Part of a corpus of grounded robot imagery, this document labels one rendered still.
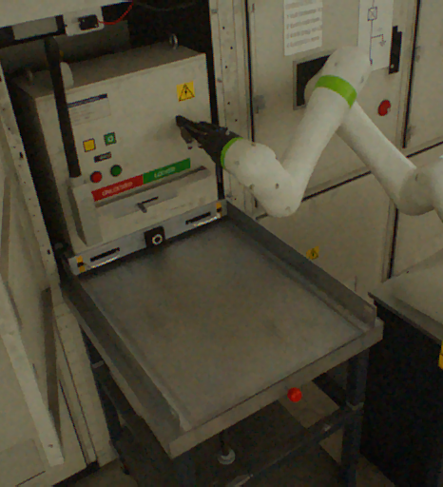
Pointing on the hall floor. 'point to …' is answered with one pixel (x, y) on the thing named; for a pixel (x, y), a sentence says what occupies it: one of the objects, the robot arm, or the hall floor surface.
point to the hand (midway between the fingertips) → (183, 124)
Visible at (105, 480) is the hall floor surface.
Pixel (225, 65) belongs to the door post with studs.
